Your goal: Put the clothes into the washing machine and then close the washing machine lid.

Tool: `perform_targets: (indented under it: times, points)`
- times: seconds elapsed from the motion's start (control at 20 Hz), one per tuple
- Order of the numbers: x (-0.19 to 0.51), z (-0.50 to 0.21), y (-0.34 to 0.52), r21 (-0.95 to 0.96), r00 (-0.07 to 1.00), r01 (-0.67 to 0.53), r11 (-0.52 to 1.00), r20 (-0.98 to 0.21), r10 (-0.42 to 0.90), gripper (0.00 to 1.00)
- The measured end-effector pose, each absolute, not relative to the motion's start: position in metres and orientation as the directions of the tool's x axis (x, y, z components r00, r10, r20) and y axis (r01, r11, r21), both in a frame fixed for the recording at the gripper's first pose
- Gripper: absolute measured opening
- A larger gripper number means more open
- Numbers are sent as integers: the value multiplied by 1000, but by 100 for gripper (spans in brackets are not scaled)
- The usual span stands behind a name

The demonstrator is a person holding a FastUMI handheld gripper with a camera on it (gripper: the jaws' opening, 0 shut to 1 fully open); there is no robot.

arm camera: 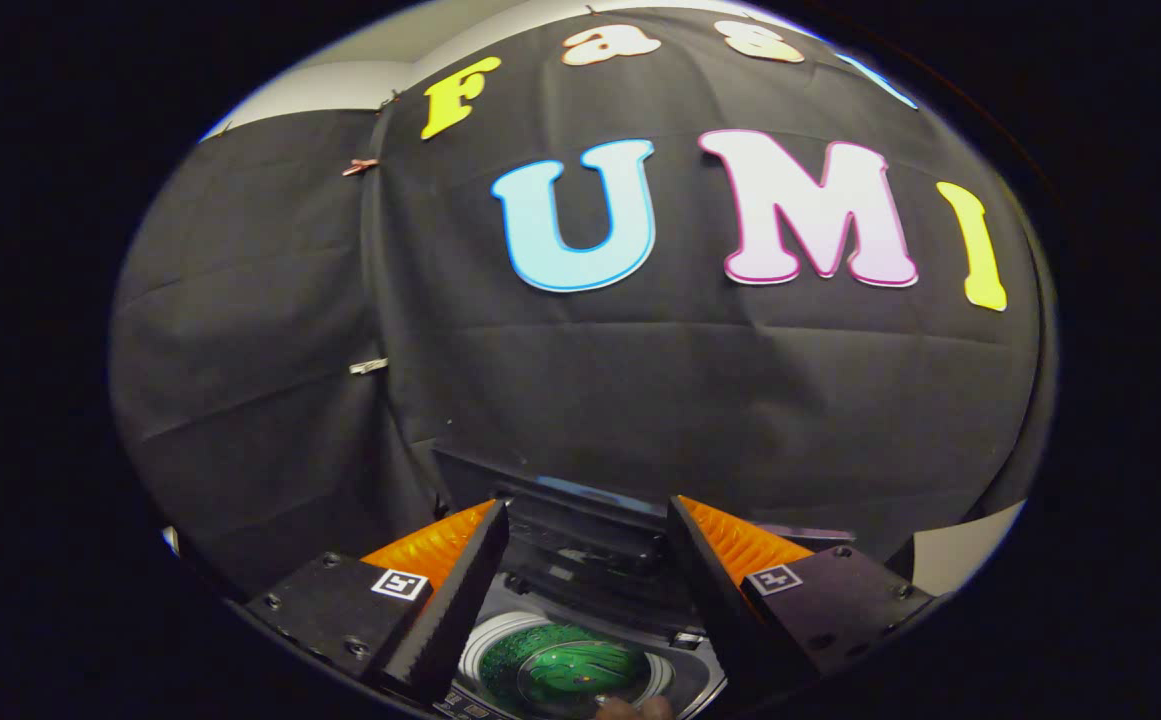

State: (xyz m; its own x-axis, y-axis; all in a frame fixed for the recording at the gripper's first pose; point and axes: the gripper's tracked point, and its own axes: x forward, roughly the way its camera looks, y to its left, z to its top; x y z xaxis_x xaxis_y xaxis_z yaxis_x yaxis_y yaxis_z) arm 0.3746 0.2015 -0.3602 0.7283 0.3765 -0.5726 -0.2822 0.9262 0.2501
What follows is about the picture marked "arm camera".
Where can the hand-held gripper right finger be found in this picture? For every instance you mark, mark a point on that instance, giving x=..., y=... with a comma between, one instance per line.
x=715, y=610

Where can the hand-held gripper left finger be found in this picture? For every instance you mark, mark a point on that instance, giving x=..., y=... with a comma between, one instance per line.
x=445, y=620

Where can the small dark washing machine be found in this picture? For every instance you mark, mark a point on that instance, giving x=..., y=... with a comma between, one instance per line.
x=690, y=680

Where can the green polo shirt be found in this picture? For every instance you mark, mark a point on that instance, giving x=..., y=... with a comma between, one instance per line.
x=565, y=665

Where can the black backdrop cloth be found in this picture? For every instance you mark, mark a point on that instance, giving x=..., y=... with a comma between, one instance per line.
x=640, y=380

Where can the silver cloth clip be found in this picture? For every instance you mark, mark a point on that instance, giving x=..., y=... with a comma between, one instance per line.
x=368, y=366

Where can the pink cloth clip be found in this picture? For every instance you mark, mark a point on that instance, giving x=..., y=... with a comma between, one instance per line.
x=360, y=166

